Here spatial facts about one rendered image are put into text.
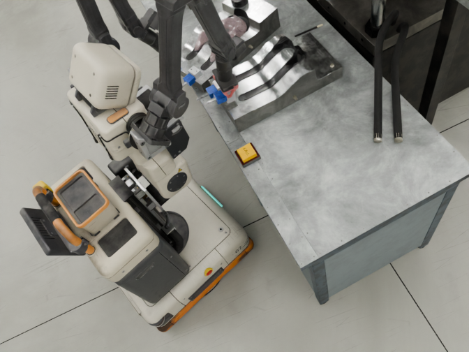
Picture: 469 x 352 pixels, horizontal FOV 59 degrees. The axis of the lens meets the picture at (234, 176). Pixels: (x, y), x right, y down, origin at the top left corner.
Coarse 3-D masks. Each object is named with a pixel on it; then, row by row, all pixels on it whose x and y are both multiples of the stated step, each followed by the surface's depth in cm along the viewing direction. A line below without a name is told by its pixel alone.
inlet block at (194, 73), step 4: (192, 68) 187; (196, 68) 187; (188, 72) 188; (192, 72) 186; (196, 72) 186; (200, 72) 186; (188, 76) 187; (192, 76) 187; (196, 76) 186; (184, 80) 188; (188, 80) 186; (192, 80) 186; (184, 84) 187; (188, 84) 187; (192, 84) 188
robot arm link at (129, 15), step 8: (112, 0) 143; (120, 0) 145; (120, 8) 147; (128, 8) 149; (120, 16) 149; (128, 16) 150; (136, 16) 152; (120, 24) 157; (128, 24) 152; (136, 24) 154; (128, 32) 156
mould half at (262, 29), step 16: (256, 0) 196; (224, 16) 201; (256, 16) 190; (272, 16) 191; (192, 32) 198; (256, 32) 191; (272, 32) 198; (192, 48) 197; (208, 48) 192; (192, 64) 192; (208, 80) 186
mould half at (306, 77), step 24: (264, 48) 179; (288, 48) 173; (312, 48) 180; (240, 72) 179; (264, 72) 176; (288, 72) 168; (312, 72) 166; (336, 72) 172; (264, 96) 170; (288, 96) 171; (240, 120) 169
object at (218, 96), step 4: (216, 92) 165; (220, 92) 165; (228, 92) 163; (216, 96) 164; (220, 96) 164; (224, 96) 164; (232, 96) 165; (212, 100) 164; (216, 100) 164; (220, 100) 163; (224, 100) 165; (228, 100) 165; (232, 100) 167; (204, 104) 164
